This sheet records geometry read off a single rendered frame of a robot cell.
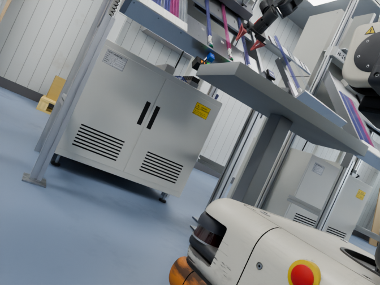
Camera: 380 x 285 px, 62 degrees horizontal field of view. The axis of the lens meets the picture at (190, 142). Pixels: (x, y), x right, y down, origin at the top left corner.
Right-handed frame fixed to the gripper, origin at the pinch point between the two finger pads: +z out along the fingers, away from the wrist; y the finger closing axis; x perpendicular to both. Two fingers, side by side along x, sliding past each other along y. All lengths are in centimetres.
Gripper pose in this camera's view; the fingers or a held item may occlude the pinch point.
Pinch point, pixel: (244, 43)
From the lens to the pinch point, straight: 162.8
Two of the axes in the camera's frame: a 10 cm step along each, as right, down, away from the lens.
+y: -8.2, -3.7, -4.4
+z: -5.7, 5.4, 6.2
